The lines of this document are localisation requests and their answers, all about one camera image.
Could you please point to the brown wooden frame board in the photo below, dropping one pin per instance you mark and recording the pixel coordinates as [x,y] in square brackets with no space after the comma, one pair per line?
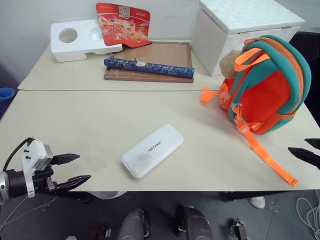
[162,53]

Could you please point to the dark rounded shape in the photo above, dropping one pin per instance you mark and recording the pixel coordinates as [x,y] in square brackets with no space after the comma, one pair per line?
[195,223]
[133,225]

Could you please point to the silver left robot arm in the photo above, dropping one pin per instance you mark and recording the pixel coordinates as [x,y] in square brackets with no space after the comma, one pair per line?
[14,183]

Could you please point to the beige plush toy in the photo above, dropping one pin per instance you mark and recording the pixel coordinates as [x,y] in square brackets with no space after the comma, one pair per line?
[227,63]

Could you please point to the blue patterned rolled tube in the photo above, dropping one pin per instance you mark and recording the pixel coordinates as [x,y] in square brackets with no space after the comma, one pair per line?
[155,68]

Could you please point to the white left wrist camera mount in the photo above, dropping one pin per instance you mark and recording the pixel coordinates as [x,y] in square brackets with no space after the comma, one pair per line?
[35,151]

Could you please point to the black metal foot bracket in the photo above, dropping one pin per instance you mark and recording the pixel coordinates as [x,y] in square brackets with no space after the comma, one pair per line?
[238,228]
[100,232]

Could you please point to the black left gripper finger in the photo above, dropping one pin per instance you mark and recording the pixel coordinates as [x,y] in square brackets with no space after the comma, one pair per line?
[65,158]
[72,183]

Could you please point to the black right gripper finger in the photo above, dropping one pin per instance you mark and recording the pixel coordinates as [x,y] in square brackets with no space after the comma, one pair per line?
[315,143]
[308,156]

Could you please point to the white foam packaging block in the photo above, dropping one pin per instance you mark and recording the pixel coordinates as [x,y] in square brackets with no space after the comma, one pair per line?
[75,48]

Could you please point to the red snack bag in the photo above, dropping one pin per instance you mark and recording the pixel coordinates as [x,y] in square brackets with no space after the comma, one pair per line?
[125,27]

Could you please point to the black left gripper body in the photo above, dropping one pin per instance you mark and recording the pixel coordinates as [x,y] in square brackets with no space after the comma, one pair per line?
[42,178]

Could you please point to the orange and teal backpack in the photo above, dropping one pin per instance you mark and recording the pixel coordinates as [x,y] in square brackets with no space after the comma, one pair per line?
[265,97]

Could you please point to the blue bin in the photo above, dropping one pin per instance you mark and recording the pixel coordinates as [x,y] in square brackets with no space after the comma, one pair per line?
[5,100]

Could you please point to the white plastic case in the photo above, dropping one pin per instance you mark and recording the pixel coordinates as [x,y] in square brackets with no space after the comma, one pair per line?
[151,151]

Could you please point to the white foam cooler box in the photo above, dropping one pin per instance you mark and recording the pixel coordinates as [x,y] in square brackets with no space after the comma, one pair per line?
[215,37]

